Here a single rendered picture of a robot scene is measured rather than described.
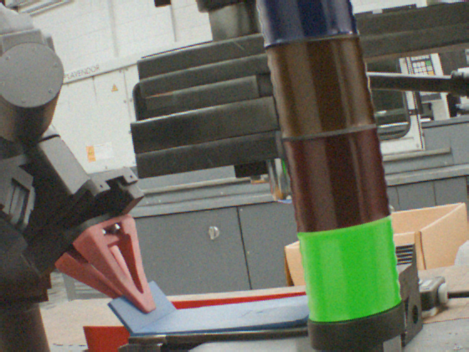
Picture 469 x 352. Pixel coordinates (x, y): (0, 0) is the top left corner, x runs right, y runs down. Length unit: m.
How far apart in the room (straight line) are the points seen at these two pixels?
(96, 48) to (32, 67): 8.11
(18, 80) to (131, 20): 7.95
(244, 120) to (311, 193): 0.23
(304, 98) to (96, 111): 6.07
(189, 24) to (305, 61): 7.94
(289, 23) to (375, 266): 0.09
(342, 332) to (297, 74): 0.10
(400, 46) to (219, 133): 0.12
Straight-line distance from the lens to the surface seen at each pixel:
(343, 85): 0.35
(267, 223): 5.79
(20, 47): 0.71
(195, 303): 1.01
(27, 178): 0.71
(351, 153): 0.35
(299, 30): 0.35
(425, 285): 1.01
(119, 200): 0.75
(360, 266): 0.36
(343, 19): 0.36
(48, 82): 0.70
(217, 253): 6.00
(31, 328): 1.01
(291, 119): 0.36
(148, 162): 0.61
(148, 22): 8.53
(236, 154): 0.58
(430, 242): 2.99
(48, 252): 0.74
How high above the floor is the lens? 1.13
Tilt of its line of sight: 3 degrees down
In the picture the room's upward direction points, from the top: 10 degrees counter-clockwise
